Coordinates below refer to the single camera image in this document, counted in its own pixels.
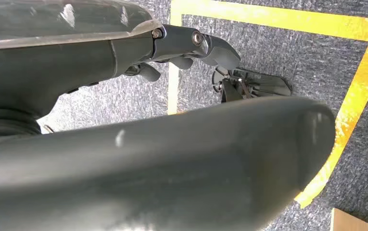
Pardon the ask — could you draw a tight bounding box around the black metal foot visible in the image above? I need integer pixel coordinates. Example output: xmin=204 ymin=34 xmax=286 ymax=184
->
xmin=212 ymin=66 xmax=293 ymax=103

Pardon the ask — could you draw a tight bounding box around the ribbed grey left arm sleeve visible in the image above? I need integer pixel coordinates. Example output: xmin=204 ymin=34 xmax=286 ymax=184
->
xmin=0 ymin=108 xmax=42 ymax=143

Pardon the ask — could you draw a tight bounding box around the brown cardboard piece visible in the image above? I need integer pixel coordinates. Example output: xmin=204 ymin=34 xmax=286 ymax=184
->
xmin=330 ymin=207 xmax=368 ymax=231

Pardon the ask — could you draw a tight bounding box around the yellow floor tape strip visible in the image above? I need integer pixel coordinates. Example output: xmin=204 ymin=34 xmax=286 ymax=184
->
xmin=294 ymin=41 xmax=368 ymax=209
xmin=170 ymin=0 xmax=368 ymax=44

